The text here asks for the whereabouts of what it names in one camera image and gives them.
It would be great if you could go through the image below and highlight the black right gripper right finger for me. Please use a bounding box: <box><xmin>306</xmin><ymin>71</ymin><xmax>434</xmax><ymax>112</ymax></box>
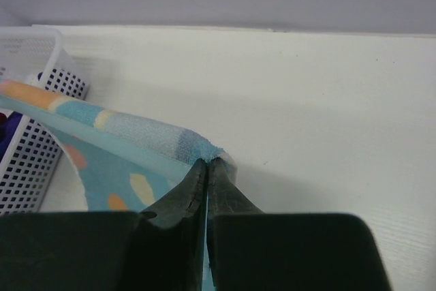
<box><xmin>207</xmin><ymin>158</ymin><xmax>391</xmax><ymax>290</ymax></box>

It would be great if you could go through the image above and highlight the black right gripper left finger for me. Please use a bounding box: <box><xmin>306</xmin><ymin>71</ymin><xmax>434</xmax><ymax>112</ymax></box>
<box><xmin>1</xmin><ymin>160</ymin><xmax>208</xmax><ymax>290</ymax></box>

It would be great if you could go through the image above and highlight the blue dotted striped towel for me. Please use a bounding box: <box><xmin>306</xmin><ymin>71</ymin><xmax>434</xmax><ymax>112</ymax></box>
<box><xmin>0</xmin><ymin>78</ymin><xmax>238</xmax><ymax>291</ymax></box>

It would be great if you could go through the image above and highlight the purple towel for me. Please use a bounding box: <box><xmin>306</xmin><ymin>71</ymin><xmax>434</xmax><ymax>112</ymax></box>
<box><xmin>1</xmin><ymin>112</ymin><xmax>22</xmax><ymax>157</ymax></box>

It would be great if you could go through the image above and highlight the white left plastic basket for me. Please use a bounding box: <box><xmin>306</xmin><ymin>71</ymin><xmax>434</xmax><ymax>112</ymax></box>
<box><xmin>1</xmin><ymin>27</ymin><xmax>90</xmax><ymax>215</ymax></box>

